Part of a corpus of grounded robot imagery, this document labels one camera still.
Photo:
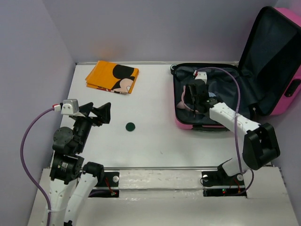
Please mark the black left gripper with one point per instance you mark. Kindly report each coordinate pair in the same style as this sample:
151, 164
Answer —
104, 112

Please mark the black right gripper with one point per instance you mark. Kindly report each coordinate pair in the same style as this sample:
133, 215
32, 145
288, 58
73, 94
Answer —
188, 99

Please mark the pink blue cat-ear headphones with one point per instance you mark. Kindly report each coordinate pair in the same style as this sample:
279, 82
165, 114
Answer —
182, 105

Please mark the orange cartoon mouse cloth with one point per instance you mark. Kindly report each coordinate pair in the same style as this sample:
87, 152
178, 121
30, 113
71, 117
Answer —
112, 77

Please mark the dark green round compact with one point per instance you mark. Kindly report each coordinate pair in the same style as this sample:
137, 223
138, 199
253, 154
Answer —
130, 126

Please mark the pink suitcase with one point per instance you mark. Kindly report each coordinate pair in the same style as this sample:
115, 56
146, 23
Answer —
266, 79

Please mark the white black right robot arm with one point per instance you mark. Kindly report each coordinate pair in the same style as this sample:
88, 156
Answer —
260, 145

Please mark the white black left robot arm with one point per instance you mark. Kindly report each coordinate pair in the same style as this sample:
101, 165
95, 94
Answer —
72, 180

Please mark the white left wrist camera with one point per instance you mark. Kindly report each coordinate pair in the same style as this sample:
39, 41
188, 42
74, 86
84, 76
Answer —
70, 107

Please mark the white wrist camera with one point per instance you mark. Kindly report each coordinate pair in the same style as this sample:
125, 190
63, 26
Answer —
70, 107
200, 75

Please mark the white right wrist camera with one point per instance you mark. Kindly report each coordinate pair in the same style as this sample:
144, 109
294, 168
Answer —
200, 75

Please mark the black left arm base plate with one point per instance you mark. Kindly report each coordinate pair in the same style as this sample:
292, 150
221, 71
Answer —
108, 188

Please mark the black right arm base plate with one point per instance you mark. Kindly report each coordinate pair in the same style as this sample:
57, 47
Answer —
215, 185

